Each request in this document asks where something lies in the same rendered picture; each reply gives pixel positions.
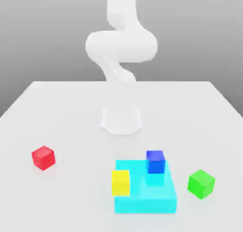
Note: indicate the small blue cube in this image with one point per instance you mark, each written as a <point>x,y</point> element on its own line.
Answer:
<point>155,162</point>

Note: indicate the small green cube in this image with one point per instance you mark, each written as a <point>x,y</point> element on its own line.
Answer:
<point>201,184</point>

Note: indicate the small yellow cube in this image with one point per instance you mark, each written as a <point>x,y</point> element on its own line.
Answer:
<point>120,183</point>

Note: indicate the large cyan box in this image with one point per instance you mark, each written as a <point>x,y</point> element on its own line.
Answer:
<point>150,197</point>

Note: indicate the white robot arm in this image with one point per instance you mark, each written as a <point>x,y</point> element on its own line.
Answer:
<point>121,46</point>

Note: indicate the small red cube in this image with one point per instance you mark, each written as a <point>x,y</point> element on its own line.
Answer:
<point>43,158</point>

